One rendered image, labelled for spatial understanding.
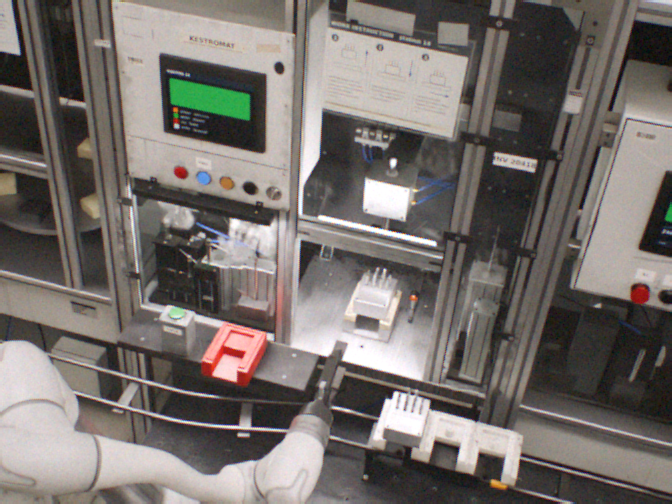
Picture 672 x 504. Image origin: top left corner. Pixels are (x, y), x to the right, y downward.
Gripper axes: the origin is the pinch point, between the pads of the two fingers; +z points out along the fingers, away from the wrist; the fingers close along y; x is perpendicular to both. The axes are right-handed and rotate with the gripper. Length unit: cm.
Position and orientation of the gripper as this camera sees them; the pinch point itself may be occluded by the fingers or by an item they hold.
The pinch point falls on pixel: (338, 362)
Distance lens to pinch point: 210.1
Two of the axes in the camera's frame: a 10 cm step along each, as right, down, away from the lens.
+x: -9.6, -2.3, 1.8
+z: 2.8, -5.9, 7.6
